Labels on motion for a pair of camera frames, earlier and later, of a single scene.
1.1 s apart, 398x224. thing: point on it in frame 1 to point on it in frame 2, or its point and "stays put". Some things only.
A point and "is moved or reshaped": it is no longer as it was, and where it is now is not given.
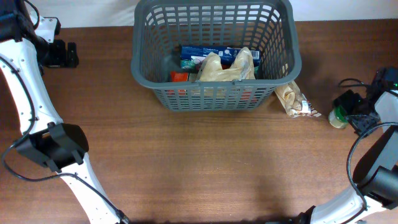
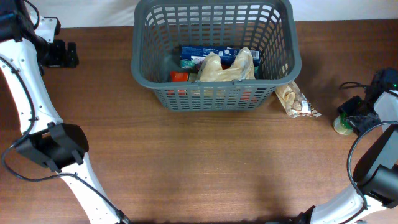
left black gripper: [63, 57] stays put
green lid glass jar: [337, 117] is moved or reshaped
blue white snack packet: [192, 57] stays put
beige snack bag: [295, 101] stays put
